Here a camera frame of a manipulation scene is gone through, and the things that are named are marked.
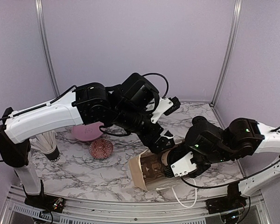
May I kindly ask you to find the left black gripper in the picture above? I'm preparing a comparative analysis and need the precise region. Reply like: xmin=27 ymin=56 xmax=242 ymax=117
xmin=112 ymin=105 xmax=176 ymax=154

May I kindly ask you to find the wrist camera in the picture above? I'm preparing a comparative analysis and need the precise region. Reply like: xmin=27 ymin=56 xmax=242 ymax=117
xmin=163 ymin=152 xmax=198 ymax=178
xmin=151 ymin=97 xmax=181 ymax=124

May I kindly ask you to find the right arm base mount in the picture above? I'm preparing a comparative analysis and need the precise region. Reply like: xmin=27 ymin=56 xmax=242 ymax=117
xmin=206 ymin=196 xmax=247 ymax=214

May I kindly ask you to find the pink plate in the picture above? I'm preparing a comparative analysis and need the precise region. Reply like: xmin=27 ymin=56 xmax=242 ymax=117
xmin=71 ymin=124 xmax=103 ymax=141

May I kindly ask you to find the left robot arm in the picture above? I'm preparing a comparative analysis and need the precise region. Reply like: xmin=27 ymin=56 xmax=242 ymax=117
xmin=0 ymin=73 xmax=180 ymax=208

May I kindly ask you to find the black cup with straws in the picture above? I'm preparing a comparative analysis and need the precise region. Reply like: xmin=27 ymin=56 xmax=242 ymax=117
xmin=30 ymin=131 xmax=60 ymax=162

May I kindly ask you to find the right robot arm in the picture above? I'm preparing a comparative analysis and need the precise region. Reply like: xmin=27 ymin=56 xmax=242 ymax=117
xmin=160 ymin=116 xmax=280 ymax=209

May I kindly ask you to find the brown paper bag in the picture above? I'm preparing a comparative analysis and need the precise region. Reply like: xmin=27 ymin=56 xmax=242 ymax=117
xmin=128 ymin=137 xmax=198 ymax=208

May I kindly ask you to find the right aluminium frame post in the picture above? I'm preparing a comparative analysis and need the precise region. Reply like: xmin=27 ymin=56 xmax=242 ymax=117
xmin=211 ymin=0 xmax=243 ymax=107

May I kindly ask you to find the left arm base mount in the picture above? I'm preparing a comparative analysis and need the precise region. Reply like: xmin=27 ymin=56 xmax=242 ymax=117
xmin=24 ymin=195 xmax=65 ymax=213

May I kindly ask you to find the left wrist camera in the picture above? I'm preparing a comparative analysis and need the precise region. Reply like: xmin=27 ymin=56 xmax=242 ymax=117
xmin=151 ymin=97 xmax=181 ymax=124

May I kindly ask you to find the aluminium frame post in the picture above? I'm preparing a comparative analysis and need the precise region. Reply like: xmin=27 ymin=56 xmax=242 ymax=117
xmin=35 ymin=0 xmax=60 ymax=97
xmin=211 ymin=0 xmax=243 ymax=107

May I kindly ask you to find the red patterned bowl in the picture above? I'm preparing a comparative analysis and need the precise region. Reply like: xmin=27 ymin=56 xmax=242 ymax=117
xmin=89 ymin=139 xmax=114 ymax=160

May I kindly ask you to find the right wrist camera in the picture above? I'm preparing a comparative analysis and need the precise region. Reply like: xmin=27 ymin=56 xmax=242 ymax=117
xmin=163 ymin=152 xmax=198 ymax=178

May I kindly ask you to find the brown cardboard cup carrier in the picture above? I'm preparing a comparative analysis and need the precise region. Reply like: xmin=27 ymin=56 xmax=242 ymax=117
xmin=140 ymin=154 xmax=165 ymax=183

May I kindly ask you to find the left aluminium frame post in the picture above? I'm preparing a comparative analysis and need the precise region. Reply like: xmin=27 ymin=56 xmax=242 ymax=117
xmin=35 ymin=0 xmax=60 ymax=97

